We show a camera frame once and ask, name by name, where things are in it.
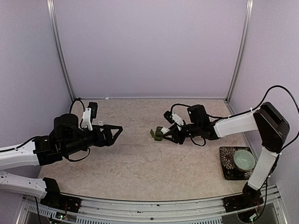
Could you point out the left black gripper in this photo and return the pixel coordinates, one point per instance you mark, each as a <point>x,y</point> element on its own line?
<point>108,140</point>

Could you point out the left aluminium frame post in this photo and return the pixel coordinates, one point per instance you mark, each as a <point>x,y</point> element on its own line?
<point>59,49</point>

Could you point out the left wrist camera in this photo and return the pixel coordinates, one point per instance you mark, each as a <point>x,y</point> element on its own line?
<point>89,114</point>

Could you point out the right aluminium frame post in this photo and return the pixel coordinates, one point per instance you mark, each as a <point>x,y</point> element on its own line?
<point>241,50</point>

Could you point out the green weekly pill organizer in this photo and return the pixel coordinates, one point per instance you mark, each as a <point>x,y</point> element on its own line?
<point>157,135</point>

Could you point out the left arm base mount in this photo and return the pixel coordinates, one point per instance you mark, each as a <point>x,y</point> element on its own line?
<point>62,202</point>

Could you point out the black floral square plate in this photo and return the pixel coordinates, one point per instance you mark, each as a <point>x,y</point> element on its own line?
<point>230,171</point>

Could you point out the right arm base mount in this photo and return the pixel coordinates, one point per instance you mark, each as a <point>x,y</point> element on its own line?
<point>242,201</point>

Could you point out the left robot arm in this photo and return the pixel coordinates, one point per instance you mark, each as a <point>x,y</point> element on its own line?
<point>65,139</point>

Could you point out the aluminium frame post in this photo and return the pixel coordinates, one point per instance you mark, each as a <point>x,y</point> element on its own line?
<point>59,49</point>
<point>241,50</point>

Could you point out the front aluminium rail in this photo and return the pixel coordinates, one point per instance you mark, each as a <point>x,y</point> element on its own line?
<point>199,211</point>

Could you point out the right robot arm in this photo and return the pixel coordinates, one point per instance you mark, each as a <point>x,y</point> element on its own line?
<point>266,119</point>

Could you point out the pale green bowl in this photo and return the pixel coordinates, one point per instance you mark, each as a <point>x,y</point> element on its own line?
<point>244,160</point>

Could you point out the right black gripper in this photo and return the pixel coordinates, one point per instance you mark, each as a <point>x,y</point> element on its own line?
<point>174,131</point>

